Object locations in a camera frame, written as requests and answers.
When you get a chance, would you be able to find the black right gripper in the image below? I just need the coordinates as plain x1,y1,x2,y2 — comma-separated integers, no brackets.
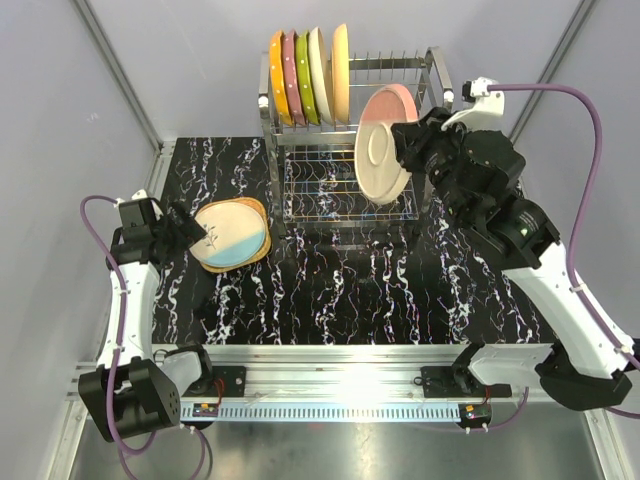
393,105,476,223

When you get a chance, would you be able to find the pink and cream plate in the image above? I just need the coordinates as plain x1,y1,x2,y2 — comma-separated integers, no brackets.
354,84,418,205

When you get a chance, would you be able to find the blue and cream plate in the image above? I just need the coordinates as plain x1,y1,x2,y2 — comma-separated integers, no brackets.
192,200,269,269

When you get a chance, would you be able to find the yellow-green dotted plate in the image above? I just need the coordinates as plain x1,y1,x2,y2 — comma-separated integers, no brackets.
295,30,321,125

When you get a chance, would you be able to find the tan plate with bear drawing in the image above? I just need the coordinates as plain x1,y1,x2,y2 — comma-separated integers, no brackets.
331,24,350,124

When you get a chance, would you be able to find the cream plate with drawing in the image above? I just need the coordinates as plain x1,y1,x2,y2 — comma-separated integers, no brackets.
308,27,334,125

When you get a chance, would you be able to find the orange dotted plate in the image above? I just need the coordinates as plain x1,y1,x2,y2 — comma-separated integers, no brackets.
268,30,294,127

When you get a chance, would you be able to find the pink dotted plate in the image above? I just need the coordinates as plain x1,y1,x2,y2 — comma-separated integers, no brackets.
282,29,307,126

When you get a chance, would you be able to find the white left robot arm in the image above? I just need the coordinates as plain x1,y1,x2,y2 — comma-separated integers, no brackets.
78,190,215,454

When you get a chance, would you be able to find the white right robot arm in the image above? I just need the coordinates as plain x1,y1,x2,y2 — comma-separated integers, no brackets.
390,108,637,411

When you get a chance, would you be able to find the stainless steel dish rack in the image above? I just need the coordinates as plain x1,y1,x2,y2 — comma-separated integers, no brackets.
258,46,454,237

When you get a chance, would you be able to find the upper woven wicker tray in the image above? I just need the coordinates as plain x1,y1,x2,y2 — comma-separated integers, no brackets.
202,197,274,275

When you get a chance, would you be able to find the black marble pattern mat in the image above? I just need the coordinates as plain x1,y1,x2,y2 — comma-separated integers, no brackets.
151,137,556,345

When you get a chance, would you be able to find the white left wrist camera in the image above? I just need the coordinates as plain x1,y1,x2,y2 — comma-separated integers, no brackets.
116,189,149,205

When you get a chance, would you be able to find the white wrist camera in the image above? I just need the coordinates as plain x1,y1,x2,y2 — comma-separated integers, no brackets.
441,77,505,131
116,189,149,205

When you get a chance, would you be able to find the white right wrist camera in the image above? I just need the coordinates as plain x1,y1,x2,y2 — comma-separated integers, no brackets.
441,77,505,131

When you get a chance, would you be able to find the aluminium rail frame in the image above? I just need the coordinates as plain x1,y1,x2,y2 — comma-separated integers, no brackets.
64,139,640,480

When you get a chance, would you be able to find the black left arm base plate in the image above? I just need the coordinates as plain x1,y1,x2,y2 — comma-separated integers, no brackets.
198,365,247,399

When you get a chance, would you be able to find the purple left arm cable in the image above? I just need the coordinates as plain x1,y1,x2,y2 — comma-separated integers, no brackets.
79,195,209,476

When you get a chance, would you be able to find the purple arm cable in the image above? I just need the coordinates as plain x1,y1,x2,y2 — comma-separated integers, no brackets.
79,195,209,476
414,82,640,434

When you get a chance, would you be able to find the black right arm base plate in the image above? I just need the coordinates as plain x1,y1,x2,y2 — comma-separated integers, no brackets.
418,365,485,398

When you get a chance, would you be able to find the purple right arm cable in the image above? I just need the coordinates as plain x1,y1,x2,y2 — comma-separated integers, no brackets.
414,82,640,434

